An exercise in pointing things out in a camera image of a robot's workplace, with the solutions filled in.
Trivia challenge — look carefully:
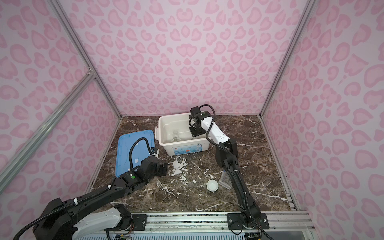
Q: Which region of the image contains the blue plastic bin lid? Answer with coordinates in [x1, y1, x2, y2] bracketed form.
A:
[115, 130, 155, 177]

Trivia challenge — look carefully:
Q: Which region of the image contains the small clear glass beaker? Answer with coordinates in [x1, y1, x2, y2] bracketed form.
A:
[173, 130, 179, 138]

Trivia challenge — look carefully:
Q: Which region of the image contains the clear glass flask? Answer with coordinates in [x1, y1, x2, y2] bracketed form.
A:
[171, 137, 180, 143]

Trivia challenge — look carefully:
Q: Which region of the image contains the white ceramic evaporating dish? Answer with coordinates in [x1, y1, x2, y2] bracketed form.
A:
[207, 180, 219, 192]

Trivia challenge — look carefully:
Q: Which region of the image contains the clear plastic test tube rack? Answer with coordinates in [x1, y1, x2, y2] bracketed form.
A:
[219, 170, 232, 190]

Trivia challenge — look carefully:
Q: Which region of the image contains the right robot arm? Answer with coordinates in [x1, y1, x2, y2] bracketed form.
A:
[190, 104, 262, 230]

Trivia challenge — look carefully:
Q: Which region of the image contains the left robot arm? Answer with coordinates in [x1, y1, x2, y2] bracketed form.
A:
[33, 156, 168, 240]

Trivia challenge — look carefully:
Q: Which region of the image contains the white plastic storage bin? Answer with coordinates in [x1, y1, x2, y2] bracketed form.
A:
[155, 113, 209, 156]

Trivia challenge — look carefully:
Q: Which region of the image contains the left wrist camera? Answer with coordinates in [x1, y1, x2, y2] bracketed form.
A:
[150, 147, 159, 157]

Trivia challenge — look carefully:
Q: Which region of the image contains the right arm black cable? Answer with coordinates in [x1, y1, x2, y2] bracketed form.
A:
[188, 104, 271, 240]

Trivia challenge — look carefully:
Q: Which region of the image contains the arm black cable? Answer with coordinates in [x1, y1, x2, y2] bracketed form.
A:
[188, 104, 271, 240]
[12, 137, 152, 240]

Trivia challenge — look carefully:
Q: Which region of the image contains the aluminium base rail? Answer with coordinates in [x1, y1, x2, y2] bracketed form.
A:
[55, 211, 314, 240]

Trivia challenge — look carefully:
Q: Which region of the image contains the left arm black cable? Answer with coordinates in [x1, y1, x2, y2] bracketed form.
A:
[12, 137, 152, 240]

